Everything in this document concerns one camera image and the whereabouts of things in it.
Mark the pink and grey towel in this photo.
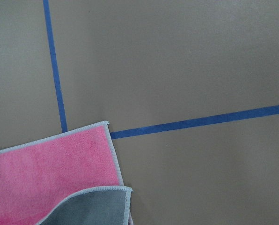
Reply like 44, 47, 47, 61
0, 121, 133, 225

